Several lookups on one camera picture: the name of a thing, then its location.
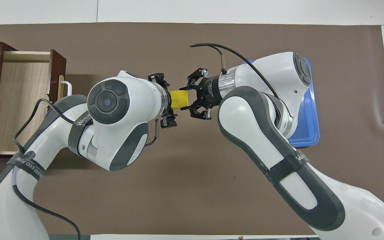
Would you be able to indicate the brown table mat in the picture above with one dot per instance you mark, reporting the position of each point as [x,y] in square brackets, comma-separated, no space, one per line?
[178,183]

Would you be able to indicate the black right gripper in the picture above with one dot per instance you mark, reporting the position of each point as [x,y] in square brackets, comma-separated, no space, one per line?
[210,91]

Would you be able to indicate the dark wooden drawer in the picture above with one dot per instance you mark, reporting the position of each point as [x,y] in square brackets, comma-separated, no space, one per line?
[22,86]

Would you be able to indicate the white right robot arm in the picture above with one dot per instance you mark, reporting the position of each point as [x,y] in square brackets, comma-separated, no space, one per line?
[252,126]

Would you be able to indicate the blue plastic tray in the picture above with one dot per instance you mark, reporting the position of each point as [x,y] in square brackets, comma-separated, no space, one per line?
[308,126]

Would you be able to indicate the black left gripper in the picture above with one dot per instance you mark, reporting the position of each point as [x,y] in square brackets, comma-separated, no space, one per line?
[168,100]

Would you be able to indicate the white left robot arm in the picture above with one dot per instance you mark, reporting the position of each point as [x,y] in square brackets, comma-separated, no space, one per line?
[118,103]

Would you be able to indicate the yellow cube block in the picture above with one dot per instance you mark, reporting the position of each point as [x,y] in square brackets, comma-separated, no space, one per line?
[180,99]

